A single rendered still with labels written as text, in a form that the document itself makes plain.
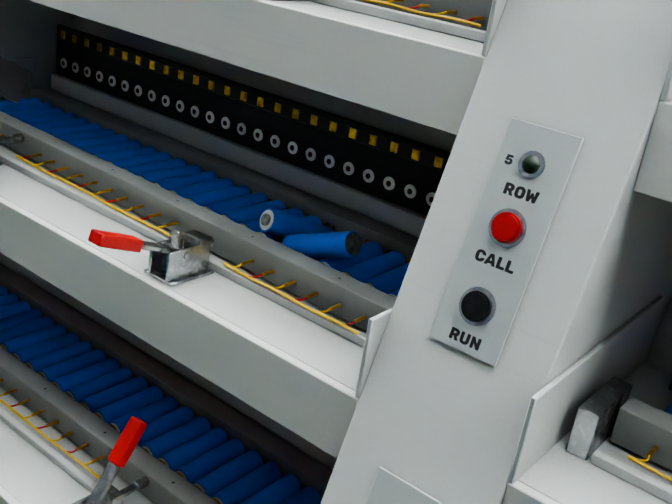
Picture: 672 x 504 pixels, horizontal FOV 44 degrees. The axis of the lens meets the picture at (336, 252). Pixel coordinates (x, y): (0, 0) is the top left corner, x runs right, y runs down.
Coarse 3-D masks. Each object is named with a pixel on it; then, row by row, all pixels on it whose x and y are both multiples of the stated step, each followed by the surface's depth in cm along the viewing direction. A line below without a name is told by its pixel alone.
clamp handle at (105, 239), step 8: (96, 232) 51; (104, 232) 52; (112, 232) 53; (88, 240) 52; (96, 240) 51; (104, 240) 51; (112, 240) 52; (120, 240) 52; (128, 240) 53; (136, 240) 53; (176, 240) 56; (112, 248) 52; (120, 248) 52; (128, 248) 53; (136, 248) 53; (144, 248) 54; (152, 248) 55; (160, 248) 55; (168, 248) 56; (176, 248) 57
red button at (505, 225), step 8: (496, 216) 43; (504, 216) 42; (512, 216) 42; (496, 224) 42; (504, 224) 42; (512, 224) 42; (520, 224) 42; (496, 232) 42; (504, 232) 42; (512, 232) 42; (520, 232) 42; (504, 240) 42; (512, 240) 42
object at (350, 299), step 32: (0, 128) 77; (32, 128) 76; (64, 160) 72; (96, 160) 71; (128, 192) 67; (160, 192) 66; (160, 224) 65; (192, 224) 63; (224, 224) 61; (224, 256) 61; (256, 256) 59; (288, 256) 58; (288, 288) 58; (320, 288) 56; (352, 288) 54; (352, 320) 54
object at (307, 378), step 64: (192, 128) 78; (0, 192) 67; (320, 192) 70; (64, 256) 62; (128, 256) 60; (128, 320) 58; (192, 320) 54; (256, 320) 53; (384, 320) 46; (256, 384) 52; (320, 384) 48; (320, 448) 49
